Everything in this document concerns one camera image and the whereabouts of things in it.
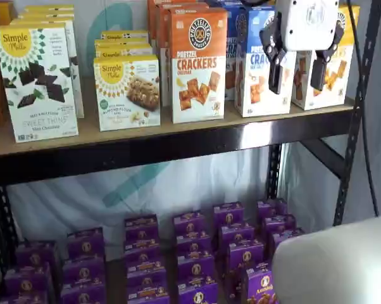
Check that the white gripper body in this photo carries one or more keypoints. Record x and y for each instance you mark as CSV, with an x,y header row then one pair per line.
x,y
307,25

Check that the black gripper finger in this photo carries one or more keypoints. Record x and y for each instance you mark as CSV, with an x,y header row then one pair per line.
x,y
275,69
319,73

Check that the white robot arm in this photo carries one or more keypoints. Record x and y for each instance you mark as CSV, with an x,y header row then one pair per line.
x,y
336,263

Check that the yellow honey mustard crackers box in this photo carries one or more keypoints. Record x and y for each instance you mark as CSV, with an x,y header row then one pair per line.
x,y
336,82

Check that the blue sea salt crackers box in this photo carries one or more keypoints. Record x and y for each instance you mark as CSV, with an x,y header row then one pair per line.
x,y
231,31
253,79

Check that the orange cheddar crackers box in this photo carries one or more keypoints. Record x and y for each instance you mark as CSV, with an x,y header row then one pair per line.
x,y
197,73
152,19
162,47

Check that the purple Annie's snack box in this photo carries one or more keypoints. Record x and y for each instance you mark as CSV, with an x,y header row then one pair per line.
x,y
258,288
146,275
279,225
198,294
83,296
147,296
83,272
35,255
27,280
228,215
142,251
197,269
189,223
141,228
236,236
269,209
193,245
22,299
86,244
283,237
246,259

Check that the Simple Mills almond bars box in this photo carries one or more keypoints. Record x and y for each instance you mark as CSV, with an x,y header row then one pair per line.
x,y
124,35
127,95
124,50

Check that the wooden shelf board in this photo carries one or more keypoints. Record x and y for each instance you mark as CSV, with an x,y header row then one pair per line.
x,y
92,139

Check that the Simple Mills Sweet Thins box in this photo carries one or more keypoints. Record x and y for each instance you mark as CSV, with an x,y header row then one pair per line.
x,y
45,16
35,95
48,8
77,79

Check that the black metal shelf frame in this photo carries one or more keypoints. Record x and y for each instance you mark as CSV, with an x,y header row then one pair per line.
x,y
146,152

